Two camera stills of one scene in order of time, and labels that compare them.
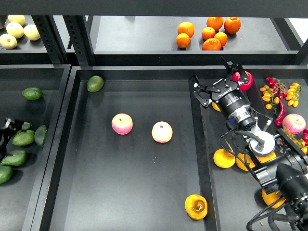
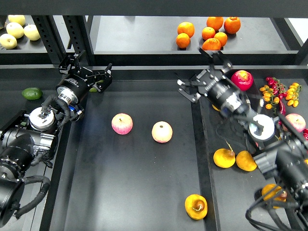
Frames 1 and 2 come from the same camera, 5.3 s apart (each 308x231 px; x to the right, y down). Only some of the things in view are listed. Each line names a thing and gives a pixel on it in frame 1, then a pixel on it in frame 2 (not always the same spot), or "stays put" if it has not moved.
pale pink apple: x=162 y=132 stays put
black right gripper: x=230 y=99 → x=217 y=87
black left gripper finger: x=15 y=125 → x=71 y=60
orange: x=215 y=22 stays put
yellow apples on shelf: x=15 y=30 stays put
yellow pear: x=196 y=206 stays put
